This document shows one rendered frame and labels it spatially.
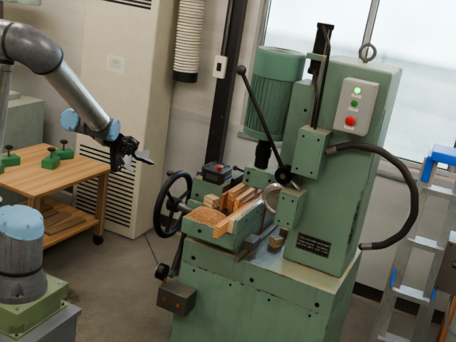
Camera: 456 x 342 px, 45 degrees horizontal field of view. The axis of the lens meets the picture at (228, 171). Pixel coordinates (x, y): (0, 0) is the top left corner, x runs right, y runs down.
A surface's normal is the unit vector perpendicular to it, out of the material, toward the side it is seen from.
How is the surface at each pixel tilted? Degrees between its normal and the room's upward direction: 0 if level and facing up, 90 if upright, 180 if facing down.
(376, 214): 90
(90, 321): 0
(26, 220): 4
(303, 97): 90
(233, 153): 90
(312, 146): 90
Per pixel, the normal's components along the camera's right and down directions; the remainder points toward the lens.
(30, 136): 0.91, 0.26
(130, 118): -0.42, 0.24
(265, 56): -0.69, 0.14
